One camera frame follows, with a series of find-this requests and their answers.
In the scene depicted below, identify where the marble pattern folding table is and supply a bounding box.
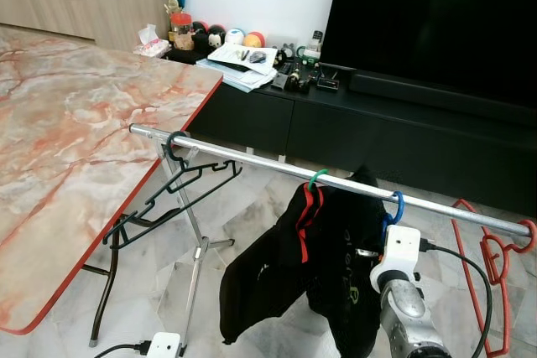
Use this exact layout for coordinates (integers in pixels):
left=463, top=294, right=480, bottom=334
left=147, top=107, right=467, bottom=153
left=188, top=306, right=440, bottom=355
left=0, top=25, right=224, bottom=349

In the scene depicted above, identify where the black garment with red collar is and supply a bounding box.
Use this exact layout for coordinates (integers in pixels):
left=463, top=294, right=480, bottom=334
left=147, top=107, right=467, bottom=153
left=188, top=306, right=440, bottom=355
left=220, top=178, right=328, bottom=344

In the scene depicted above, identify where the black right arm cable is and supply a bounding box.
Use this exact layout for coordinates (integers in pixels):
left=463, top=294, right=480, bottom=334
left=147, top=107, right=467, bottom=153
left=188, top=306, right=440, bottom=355
left=420, top=241, right=493, bottom=358

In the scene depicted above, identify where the red plastic hanger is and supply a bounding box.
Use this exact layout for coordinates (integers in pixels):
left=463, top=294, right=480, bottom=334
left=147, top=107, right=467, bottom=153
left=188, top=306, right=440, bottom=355
left=451, top=199, right=536, bottom=357

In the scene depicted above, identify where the black garment with grey print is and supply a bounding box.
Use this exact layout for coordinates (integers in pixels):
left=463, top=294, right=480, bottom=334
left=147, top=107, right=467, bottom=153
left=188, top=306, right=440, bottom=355
left=304, top=165, right=391, bottom=358

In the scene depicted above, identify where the small black box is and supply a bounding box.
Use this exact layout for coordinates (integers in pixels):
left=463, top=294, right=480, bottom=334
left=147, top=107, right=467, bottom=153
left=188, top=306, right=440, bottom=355
left=316, top=73, right=341, bottom=92

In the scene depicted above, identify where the large black television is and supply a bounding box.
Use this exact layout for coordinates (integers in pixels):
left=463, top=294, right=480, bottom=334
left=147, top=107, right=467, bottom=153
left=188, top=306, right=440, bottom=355
left=321, top=0, right=537, bottom=107

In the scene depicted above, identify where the white paper stack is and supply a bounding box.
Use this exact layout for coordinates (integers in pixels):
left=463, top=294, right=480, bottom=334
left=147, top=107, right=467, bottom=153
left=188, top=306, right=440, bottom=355
left=196, top=42, right=279, bottom=93

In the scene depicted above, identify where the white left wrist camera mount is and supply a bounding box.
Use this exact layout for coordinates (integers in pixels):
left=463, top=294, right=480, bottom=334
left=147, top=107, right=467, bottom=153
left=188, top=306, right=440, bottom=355
left=147, top=332, right=183, bottom=358

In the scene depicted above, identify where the small bottle with green label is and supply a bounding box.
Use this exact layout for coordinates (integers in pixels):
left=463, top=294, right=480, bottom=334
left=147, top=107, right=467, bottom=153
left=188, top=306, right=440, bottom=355
left=304, top=31, right=324, bottom=64

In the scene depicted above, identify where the black round plush toy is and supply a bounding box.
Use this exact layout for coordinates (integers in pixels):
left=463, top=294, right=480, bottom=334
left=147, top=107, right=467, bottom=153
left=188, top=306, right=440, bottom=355
left=191, top=21, right=209, bottom=50

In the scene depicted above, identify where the black soundbar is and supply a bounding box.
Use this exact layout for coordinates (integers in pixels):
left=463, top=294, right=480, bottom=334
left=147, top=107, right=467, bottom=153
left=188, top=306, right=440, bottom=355
left=348, top=71, right=537, bottom=128

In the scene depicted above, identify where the black gadget cluster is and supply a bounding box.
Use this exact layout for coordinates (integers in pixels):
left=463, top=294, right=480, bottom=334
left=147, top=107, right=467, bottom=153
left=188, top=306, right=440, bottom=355
left=270, top=63, right=313, bottom=93

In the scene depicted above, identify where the glass jar with red lid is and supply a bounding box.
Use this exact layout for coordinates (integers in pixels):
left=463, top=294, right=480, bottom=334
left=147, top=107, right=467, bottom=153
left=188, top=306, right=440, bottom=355
left=170, top=12, right=194, bottom=50

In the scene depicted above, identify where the green plastic hanger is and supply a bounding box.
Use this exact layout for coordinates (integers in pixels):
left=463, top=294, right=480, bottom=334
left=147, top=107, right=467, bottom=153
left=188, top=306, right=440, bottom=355
left=307, top=169, right=330, bottom=191

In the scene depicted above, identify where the light wooden sideboard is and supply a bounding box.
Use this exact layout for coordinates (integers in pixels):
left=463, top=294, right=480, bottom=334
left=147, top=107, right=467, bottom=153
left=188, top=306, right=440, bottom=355
left=0, top=0, right=173, bottom=50

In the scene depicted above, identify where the silver metal clothes rack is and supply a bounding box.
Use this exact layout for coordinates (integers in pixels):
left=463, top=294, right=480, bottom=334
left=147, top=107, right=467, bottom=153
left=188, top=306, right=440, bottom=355
left=128, top=123, right=537, bottom=357

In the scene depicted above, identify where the black plastic hanger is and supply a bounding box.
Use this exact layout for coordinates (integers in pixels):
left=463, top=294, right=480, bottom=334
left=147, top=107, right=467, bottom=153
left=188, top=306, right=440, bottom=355
left=102, top=130, right=244, bottom=250

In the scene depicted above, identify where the white tissue box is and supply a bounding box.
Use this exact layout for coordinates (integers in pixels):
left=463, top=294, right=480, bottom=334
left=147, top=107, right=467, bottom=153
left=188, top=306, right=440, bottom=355
left=134, top=24, right=170, bottom=59

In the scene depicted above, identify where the black television console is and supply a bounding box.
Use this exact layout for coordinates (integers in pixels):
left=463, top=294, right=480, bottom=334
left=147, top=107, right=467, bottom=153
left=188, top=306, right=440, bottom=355
left=164, top=46, right=537, bottom=218

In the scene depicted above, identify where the blue plastic hanger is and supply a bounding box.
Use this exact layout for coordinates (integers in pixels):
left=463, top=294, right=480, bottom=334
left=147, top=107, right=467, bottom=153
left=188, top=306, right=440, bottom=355
left=384, top=190, right=405, bottom=226

